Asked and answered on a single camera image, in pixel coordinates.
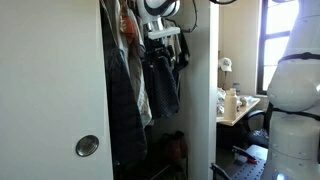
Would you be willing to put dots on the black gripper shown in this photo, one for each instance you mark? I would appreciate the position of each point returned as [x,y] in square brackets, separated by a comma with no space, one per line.
[158,48]

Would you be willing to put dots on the white shirt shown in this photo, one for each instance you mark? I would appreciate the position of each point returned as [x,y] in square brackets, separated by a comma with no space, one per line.
[174,43]

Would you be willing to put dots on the dark shirt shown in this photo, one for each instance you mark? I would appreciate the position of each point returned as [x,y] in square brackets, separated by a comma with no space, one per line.
[184,53]

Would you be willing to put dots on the beige shirt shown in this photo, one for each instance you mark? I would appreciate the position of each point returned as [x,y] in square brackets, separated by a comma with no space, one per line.
[142,96]

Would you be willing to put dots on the orange patterned garment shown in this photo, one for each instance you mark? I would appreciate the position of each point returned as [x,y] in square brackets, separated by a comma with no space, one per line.
[128,26]

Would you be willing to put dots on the white cap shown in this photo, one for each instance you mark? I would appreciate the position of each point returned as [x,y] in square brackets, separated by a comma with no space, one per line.
[226,64]

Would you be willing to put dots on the dark quilted jacket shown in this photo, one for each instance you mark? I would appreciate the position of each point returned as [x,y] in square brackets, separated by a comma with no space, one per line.
[123,110]

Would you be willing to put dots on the white crumpled desk clutter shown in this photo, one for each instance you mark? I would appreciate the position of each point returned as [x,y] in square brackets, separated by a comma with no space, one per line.
[220,100]

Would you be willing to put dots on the white bottle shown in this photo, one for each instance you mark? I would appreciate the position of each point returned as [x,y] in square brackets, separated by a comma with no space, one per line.
[230,105]

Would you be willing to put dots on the brown boot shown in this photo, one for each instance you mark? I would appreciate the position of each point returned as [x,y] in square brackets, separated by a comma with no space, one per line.
[182,143]

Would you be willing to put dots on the small round desk object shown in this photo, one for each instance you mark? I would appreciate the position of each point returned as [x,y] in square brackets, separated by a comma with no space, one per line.
[244,101]

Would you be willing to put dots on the wooden desk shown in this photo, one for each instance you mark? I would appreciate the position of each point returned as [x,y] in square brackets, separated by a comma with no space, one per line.
[245,111]

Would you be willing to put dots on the white closet door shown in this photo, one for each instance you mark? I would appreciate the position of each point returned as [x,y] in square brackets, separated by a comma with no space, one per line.
[50,83]

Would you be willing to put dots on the metal shoe rack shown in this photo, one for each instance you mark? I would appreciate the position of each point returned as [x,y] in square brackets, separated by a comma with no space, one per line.
[160,171]

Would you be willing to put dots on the black office chair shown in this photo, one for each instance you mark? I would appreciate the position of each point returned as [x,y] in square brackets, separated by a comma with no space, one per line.
[258,135]

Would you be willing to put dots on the black clamp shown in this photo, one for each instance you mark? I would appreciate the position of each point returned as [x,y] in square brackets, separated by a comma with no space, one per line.
[220,171]

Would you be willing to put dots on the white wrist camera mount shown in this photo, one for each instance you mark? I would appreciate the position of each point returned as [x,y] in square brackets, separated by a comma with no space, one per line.
[163,33]

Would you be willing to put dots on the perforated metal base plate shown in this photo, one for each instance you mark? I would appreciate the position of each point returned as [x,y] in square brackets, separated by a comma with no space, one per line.
[248,170]

